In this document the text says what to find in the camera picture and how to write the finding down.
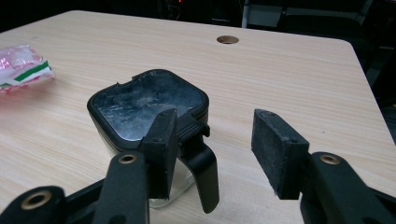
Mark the pink white plastic bag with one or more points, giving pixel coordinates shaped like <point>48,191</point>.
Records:
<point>21,65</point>

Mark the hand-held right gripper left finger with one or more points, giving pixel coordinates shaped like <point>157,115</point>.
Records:
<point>158,149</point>

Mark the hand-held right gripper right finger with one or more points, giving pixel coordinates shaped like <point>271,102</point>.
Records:
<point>280,155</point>

